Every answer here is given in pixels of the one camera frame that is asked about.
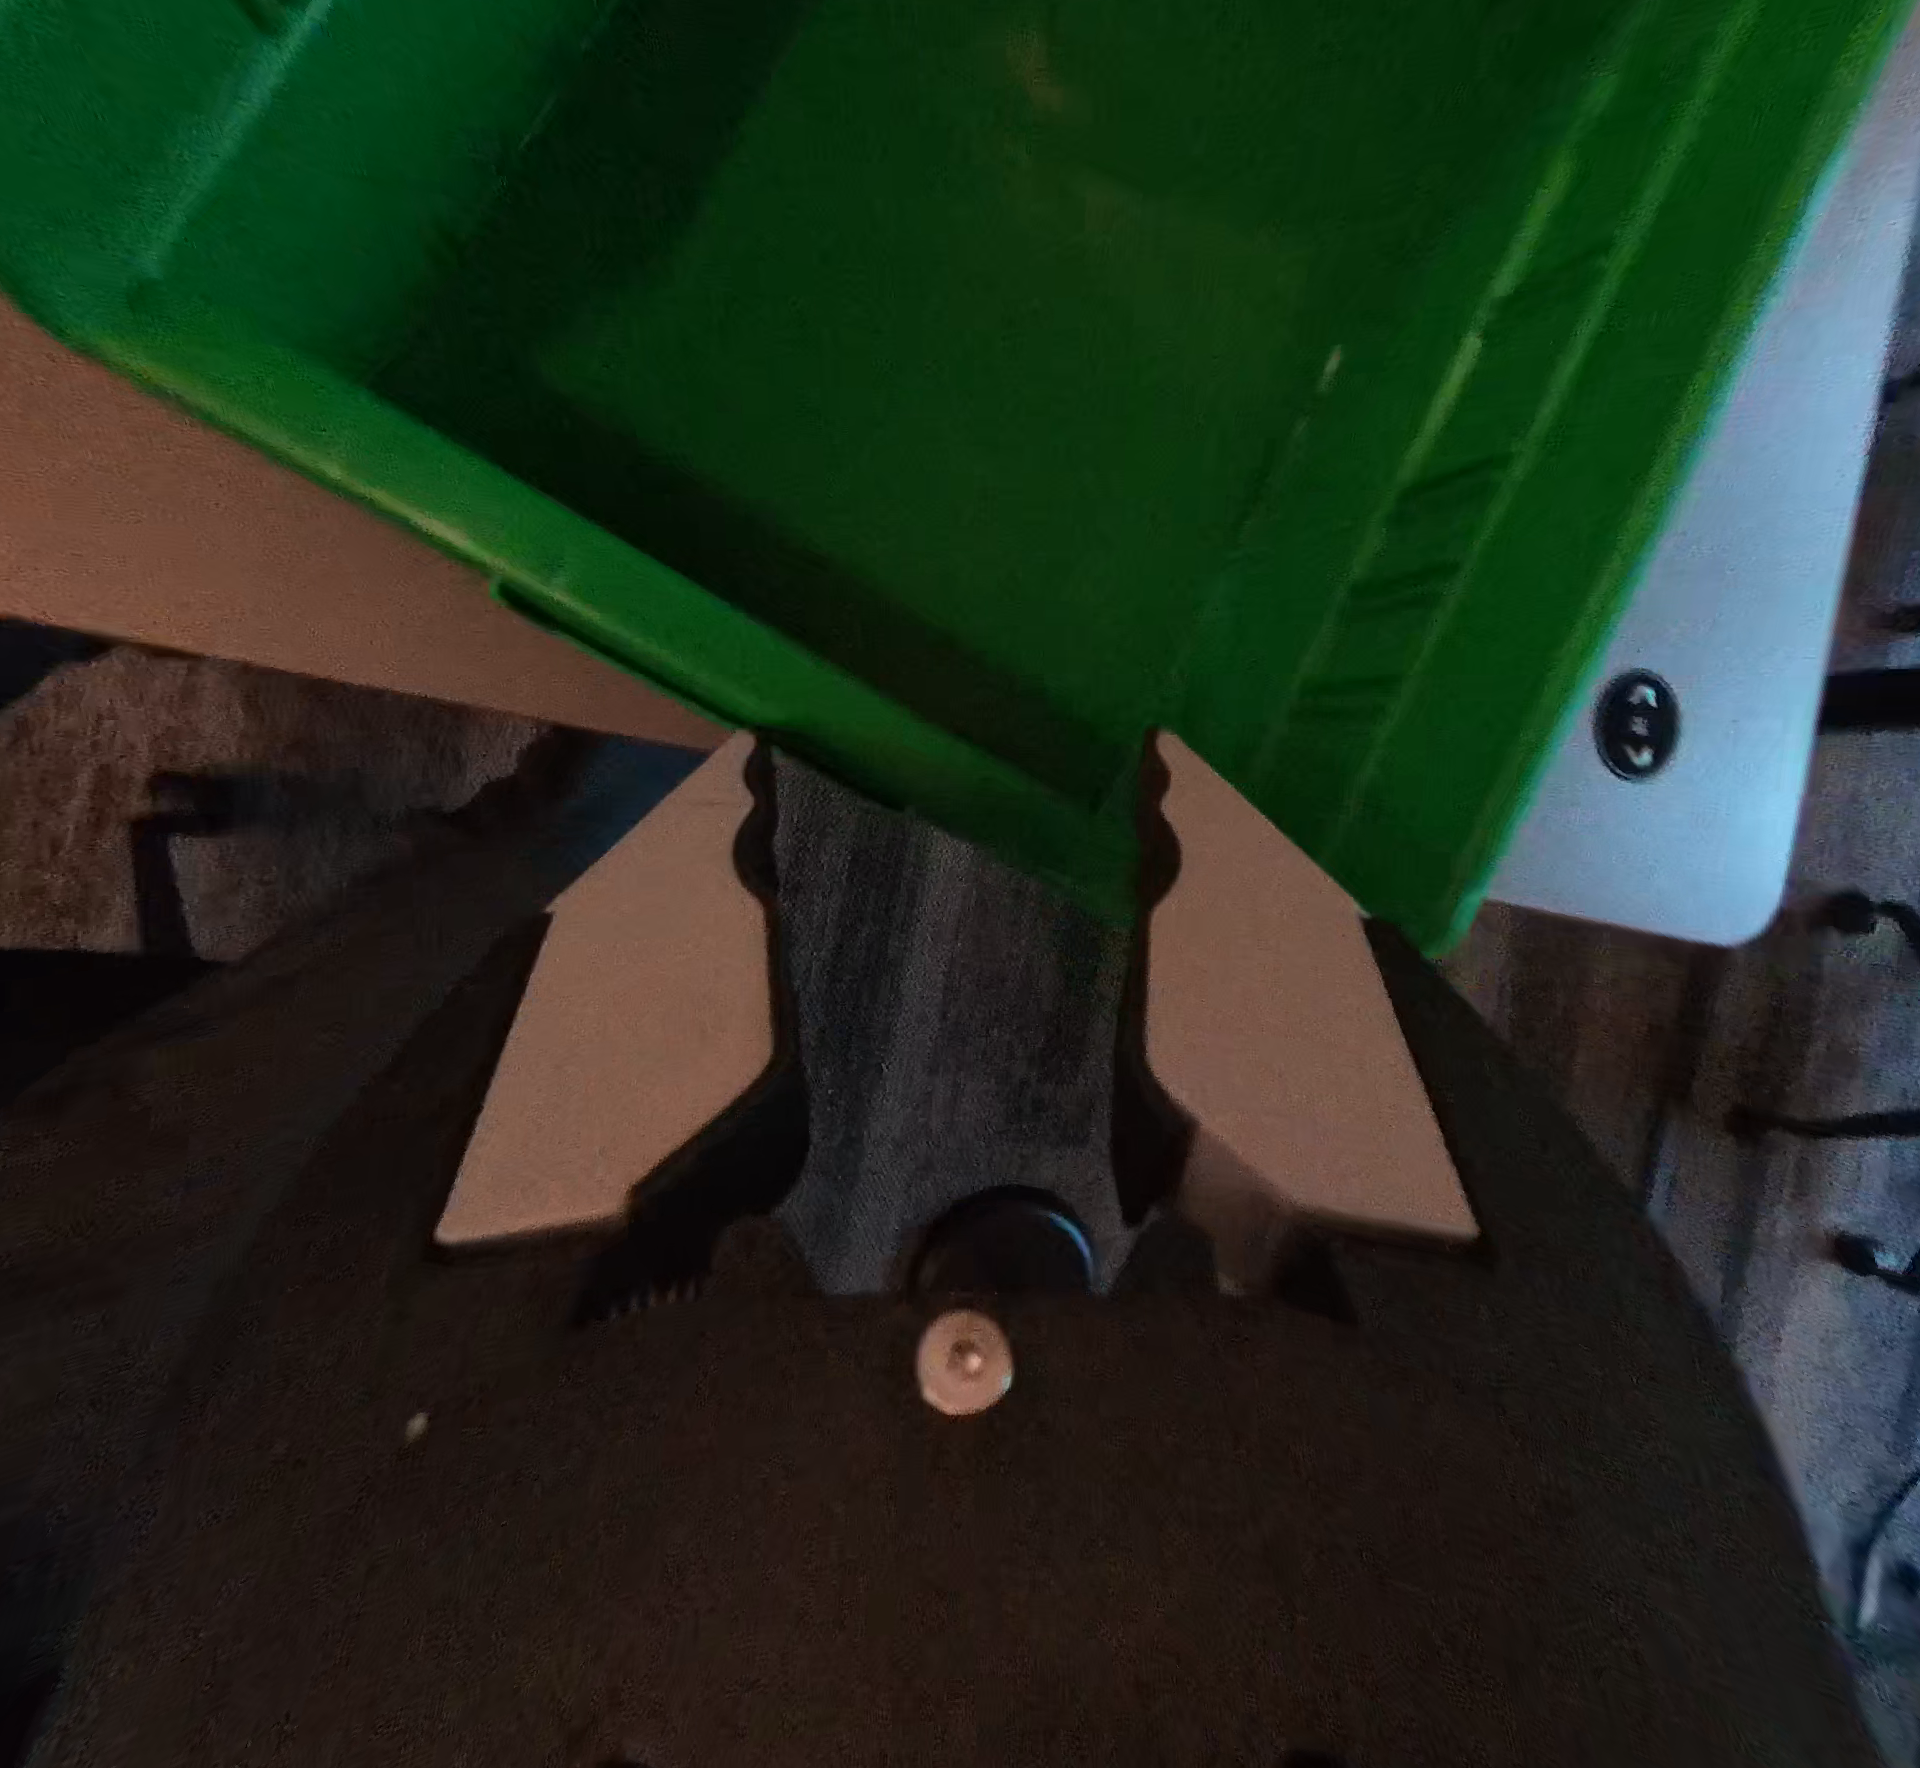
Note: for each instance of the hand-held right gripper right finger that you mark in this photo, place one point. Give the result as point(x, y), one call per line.
point(1289, 1049)

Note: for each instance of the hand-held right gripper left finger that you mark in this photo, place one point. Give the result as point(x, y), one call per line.
point(630, 1049)

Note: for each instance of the green plastic bin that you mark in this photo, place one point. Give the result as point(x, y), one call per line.
point(975, 299)

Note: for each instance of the black round knob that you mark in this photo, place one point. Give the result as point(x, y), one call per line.
point(1005, 1244)

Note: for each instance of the round black disc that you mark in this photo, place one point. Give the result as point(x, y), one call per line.
point(1635, 728)

